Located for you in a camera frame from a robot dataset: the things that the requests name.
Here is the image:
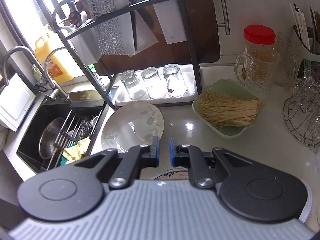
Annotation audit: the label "orange detergent bottle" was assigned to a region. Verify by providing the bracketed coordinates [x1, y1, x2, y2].
[35, 24, 74, 83]

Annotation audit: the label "wire rack with glasses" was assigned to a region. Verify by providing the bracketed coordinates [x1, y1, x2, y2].
[283, 63, 319, 147]

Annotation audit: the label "steel pot in sink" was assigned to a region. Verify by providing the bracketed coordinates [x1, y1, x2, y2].
[39, 118, 65, 160]

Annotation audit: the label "textured glass mug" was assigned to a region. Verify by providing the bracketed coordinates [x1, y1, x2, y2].
[234, 48, 280, 101]

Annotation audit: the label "white plate grey leaves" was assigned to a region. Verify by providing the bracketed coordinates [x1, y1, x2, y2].
[101, 101, 164, 152]

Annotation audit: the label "green utensil holder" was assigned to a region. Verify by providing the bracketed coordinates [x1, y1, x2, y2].
[289, 3, 320, 68]

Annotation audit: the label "small plate green rim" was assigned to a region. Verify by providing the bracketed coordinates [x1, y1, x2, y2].
[150, 167, 189, 180]

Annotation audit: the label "black metal dish rack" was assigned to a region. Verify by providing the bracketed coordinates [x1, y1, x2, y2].
[27, 0, 202, 111]

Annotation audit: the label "upturned glass left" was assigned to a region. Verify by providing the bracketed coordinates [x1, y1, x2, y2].
[120, 69, 146, 100]

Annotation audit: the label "chrome kitchen faucet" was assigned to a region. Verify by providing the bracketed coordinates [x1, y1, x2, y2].
[2, 45, 71, 102]

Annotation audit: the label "upturned glass right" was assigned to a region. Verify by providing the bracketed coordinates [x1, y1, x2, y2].
[163, 63, 187, 98]

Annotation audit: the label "red lid plastic jar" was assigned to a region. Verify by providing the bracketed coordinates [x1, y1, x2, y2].
[244, 24, 276, 61]

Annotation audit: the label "textured knife holder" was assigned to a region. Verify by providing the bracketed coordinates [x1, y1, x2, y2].
[69, 0, 136, 55]

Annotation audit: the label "green basket with noodles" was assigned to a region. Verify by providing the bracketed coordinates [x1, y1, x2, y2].
[192, 79, 262, 140]

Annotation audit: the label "white water filter box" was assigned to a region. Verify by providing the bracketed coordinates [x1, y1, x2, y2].
[0, 74, 36, 132]

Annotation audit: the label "upturned glass middle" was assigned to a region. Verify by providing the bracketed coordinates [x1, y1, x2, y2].
[142, 67, 165, 99]

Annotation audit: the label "upturned glass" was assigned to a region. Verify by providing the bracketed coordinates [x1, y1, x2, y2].
[163, 63, 187, 98]
[142, 67, 165, 99]
[120, 69, 146, 100]

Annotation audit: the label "brown wooden cutting board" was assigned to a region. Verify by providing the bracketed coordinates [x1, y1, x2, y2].
[95, 0, 220, 76]

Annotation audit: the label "black sink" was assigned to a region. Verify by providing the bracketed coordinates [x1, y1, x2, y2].
[17, 100, 106, 173]

